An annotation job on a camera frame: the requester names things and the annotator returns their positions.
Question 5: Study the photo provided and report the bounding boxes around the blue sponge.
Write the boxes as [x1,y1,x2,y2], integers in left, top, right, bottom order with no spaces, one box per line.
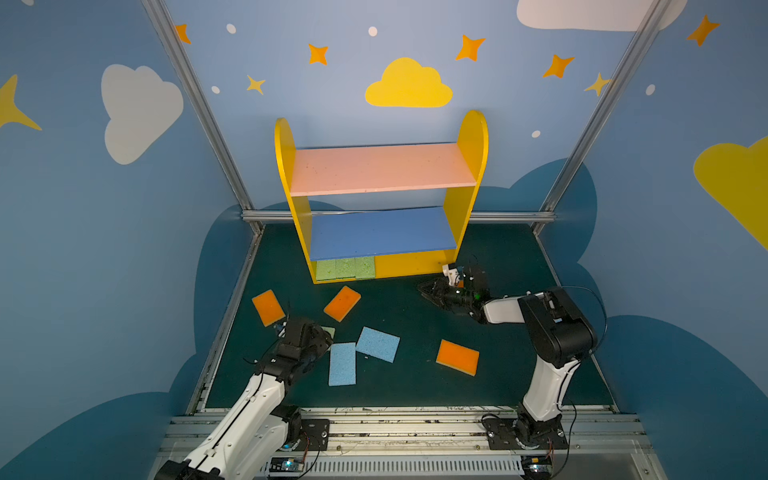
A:
[328,342,357,387]
[356,327,400,363]

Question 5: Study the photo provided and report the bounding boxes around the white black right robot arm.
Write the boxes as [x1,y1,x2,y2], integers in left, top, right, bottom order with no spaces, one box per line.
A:
[418,276,599,445]

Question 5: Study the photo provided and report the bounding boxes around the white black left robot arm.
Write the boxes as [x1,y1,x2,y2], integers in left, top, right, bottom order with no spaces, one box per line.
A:
[155,319,333,479]

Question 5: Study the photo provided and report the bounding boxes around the yellow wooden shelf unit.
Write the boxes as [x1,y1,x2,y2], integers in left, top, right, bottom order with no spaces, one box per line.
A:
[274,110,490,284]

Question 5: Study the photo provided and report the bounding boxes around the orange sponge far left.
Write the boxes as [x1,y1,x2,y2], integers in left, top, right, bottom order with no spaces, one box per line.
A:
[252,290,286,327]

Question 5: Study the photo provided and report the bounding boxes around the orange sponge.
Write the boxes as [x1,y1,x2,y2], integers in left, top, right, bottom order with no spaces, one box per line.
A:
[324,286,361,322]
[252,290,286,327]
[436,339,480,376]

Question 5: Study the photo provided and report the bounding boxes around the orange sponge left of centre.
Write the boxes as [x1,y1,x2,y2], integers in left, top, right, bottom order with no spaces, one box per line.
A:
[324,286,361,322]

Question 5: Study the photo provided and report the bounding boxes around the orange sponge front centre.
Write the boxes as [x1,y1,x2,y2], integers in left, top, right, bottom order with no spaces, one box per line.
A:
[436,339,480,376]

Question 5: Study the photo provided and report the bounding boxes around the left green circuit board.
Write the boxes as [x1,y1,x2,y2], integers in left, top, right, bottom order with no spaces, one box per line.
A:
[268,457,306,476]

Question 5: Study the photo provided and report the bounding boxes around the green circuit board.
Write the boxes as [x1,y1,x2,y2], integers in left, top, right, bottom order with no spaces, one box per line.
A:
[520,456,553,480]
[268,457,306,476]

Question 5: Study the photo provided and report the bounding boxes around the right green circuit board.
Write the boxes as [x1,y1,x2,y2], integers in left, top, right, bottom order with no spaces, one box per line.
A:
[520,456,553,480]

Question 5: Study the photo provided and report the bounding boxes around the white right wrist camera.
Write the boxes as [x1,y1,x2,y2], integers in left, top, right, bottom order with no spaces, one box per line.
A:
[442,263,463,287]

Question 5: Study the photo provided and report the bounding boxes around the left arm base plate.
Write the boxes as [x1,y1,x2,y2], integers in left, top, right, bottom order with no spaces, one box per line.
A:
[281,418,330,451]

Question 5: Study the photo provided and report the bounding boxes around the aluminium frame post right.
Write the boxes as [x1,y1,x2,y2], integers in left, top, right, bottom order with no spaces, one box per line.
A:
[532,0,673,237]

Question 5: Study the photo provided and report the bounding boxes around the aluminium frame post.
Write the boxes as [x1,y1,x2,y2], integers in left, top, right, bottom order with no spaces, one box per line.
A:
[141,0,253,214]
[532,0,673,237]

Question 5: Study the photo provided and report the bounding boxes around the aluminium frame crossbar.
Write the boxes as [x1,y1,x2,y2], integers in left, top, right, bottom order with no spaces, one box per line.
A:
[241,207,556,224]

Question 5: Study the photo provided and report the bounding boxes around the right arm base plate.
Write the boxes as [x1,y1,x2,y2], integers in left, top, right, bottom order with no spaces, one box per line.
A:
[480,413,569,450]

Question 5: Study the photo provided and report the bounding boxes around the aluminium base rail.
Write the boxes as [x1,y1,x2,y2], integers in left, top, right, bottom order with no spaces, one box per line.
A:
[146,405,667,480]

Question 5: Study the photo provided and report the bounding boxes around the aluminium frame post left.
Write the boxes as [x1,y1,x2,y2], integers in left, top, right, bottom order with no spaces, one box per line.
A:
[141,0,253,214]

